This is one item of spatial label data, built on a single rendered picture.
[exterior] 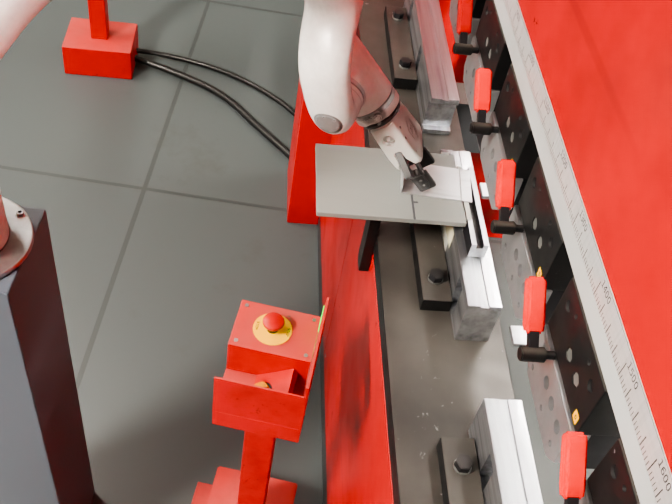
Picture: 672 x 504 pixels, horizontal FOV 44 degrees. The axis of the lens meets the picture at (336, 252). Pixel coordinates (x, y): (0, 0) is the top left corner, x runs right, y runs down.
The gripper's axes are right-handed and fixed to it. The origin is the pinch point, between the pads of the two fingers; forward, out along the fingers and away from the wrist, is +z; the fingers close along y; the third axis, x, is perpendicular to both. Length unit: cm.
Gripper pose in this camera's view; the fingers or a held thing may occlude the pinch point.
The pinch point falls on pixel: (423, 170)
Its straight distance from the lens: 150.5
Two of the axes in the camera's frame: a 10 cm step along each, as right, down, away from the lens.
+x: -8.4, 3.4, 4.2
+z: 5.4, 5.8, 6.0
